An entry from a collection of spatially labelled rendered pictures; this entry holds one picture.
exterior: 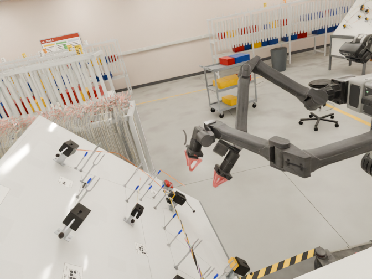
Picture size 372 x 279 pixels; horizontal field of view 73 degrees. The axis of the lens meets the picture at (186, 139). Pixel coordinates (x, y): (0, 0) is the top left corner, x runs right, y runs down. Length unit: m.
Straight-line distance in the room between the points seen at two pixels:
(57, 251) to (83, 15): 8.72
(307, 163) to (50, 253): 0.75
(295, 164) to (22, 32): 9.43
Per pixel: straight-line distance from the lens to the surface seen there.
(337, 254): 2.24
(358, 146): 0.96
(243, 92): 1.32
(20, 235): 0.76
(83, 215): 0.74
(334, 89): 1.46
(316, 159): 0.87
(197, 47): 9.17
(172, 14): 9.03
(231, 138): 1.04
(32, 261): 0.72
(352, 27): 7.26
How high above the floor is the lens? 1.93
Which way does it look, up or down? 26 degrees down
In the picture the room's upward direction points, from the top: 12 degrees counter-clockwise
